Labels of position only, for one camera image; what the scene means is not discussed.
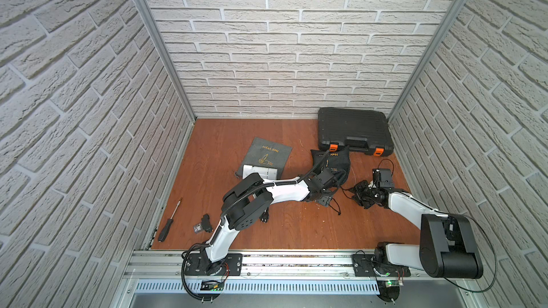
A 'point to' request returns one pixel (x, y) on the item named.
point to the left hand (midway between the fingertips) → (327, 194)
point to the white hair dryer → (267, 173)
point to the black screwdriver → (167, 225)
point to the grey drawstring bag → (265, 153)
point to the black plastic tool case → (364, 131)
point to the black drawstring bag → (335, 161)
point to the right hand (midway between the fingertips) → (351, 190)
